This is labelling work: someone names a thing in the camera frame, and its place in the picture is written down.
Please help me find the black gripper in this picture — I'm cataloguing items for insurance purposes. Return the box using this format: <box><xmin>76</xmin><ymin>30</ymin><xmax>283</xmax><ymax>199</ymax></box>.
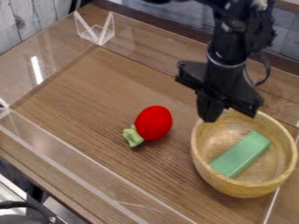
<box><xmin>175</xmin><ymin>60</ymin><xmax>264</xmax><ymax>123</ymax></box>

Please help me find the brown wooden bowl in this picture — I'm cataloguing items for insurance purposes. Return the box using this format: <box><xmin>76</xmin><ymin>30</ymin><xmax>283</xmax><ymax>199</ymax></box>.
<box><xmin>191</xmin><ymin>109</ymin><xmax>298</xmax><ymax>199</ymax></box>

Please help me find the green rectangular block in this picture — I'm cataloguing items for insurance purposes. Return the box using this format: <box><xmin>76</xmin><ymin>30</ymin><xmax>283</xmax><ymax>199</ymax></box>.
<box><xmin>209</xmin><ymin>131</ymin><xmax>271</xmax><ymax>179</ymax></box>

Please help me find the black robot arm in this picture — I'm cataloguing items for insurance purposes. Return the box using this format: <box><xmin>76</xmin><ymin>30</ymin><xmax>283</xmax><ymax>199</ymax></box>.
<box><xmin>175</xmin><ymin>0</ymin><xmax>276</xmax><ymax>123</ymax></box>

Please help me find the red plush strawberry toy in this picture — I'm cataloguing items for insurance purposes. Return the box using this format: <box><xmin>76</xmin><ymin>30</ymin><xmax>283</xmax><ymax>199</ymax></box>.
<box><xmin>123</xmin><ymin>105</ymin><xmax>173</xmax><ymax>147</ymax></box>

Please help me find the clear acrylic enclosure wall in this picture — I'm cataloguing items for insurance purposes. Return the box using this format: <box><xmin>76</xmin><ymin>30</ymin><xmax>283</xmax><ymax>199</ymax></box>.
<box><xmin>0</xmin><ymin>16</ymin><xmax>299</xmax><ymax>224</ymax></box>

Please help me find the black metal bracket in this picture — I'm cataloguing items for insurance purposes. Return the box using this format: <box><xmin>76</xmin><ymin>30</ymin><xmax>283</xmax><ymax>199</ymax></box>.
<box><xmin>25</xmin><ymin>195</ymin><xmax>68</xmax><ymax>224</ymax></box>

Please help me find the black cable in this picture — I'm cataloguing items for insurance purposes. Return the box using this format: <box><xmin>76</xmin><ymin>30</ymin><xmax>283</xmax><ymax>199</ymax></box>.
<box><xmin>0</xmin><ymin>200</ymin><xmax>29</xmax><ymax>217</ymax></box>

